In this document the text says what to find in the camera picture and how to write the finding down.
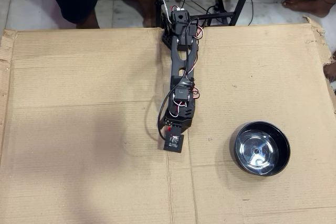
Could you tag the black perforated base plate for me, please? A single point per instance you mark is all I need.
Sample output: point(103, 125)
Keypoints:
point(166, 39)

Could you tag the bare foot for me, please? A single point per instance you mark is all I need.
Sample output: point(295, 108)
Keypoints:
point(330, 72)
point(307, 5)

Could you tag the black round bowl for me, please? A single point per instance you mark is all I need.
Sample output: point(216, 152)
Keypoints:
point(262, 148)

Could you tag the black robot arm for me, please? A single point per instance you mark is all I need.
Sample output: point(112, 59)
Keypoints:
point(183, 58)

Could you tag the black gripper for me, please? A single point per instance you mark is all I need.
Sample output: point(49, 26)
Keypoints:
point(175, 126)

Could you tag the black metal stand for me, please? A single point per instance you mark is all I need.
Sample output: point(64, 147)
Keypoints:
point(240, 3)

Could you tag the small wrist camera board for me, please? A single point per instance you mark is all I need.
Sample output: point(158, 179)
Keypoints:
point(173, 142)

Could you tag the brown cardboard sheet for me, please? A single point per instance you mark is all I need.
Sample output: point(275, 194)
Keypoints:
point(78, 129)

